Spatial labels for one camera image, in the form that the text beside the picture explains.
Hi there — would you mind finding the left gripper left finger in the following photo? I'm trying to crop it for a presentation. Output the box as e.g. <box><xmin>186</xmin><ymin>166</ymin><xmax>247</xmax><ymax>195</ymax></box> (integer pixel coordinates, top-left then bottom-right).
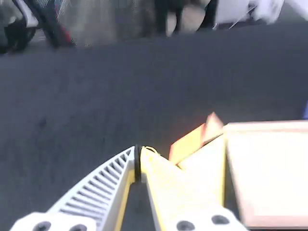
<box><xmin>9</xmin><ymin>145</ymin><xmax>143</xmax><ymax>231</ymax></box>

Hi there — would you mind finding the red tangram piece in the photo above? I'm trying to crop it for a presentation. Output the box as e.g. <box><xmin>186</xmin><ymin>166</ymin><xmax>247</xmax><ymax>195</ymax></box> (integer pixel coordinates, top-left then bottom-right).
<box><xmin>203</xmin><ymin>111</ymin><xmax>224</xmax><ymax>143</ymax></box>

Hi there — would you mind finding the blue tangram piece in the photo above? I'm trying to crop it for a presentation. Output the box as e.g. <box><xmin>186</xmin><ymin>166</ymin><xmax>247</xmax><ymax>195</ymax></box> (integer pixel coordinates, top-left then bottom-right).
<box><xmin>300</xmin><ymin>99</ymin><xmax>308</xmax><ymax>120</ymax></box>

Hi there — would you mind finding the person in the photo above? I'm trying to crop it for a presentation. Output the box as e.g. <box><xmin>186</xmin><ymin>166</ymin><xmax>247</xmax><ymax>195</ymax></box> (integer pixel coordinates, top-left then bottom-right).
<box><xmin>153</xmin><ymin>0</ymin><xmax>218</xmax><ymax>37</ymax></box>

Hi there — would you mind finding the yellow triangle tangram piece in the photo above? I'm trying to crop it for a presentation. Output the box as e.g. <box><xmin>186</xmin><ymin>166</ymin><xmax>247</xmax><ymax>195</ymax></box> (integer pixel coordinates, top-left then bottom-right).
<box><xmin>177</xmin><ymin>137</ymin><xmax>227</xmax><ymax>209</ymax></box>

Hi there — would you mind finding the square wooden tray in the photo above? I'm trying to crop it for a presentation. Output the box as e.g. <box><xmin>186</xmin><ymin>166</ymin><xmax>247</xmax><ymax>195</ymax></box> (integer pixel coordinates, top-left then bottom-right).
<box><xmin>221</xmin><ymin>121</ymin><xmax>308</xmax><ymax>230</ymax></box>

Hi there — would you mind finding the orange tangram piece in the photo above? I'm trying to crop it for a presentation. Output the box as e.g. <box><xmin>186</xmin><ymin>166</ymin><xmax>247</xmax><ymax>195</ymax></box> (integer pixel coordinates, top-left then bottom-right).
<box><xmin>168</xmin><ymin>123</ymin><xmax>209</xmax><ymax>167</ymax></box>

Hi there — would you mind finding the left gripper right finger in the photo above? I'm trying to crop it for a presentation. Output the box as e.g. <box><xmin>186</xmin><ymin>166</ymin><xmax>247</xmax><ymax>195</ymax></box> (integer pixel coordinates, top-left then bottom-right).
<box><xmin>141</xmin><ymin>145</ymin><xmax>249</xmax><ymax>231</ymax></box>

